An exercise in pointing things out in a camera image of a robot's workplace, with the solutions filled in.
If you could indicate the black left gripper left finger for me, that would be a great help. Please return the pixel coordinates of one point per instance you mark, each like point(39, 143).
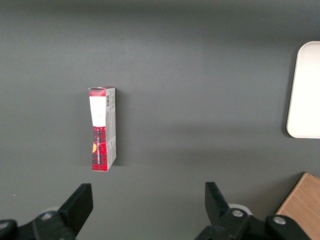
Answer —
point(72, 212)

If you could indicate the white tray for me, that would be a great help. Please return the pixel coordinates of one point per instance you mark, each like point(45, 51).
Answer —
point(305, 92)

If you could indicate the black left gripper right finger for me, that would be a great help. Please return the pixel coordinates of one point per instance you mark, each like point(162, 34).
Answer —
point(222, 212)

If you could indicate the red tartan cardboard box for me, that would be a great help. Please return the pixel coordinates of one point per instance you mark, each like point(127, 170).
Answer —
point(102, 130)

